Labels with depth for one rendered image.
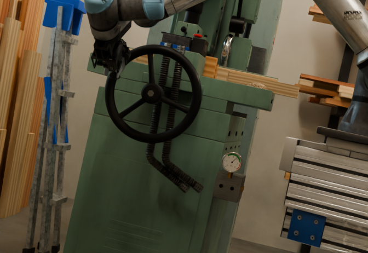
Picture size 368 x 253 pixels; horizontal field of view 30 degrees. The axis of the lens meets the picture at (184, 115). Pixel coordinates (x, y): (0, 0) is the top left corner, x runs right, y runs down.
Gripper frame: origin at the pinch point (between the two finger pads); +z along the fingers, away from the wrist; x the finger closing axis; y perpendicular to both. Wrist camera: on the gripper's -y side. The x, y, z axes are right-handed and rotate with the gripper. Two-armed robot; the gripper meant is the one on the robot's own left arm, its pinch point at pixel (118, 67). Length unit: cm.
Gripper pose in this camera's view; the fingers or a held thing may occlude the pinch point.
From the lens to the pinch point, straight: 197.9
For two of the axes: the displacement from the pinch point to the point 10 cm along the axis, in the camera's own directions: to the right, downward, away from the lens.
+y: -2.7, 8.4, -4.8
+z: 0.4, 5.1, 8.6
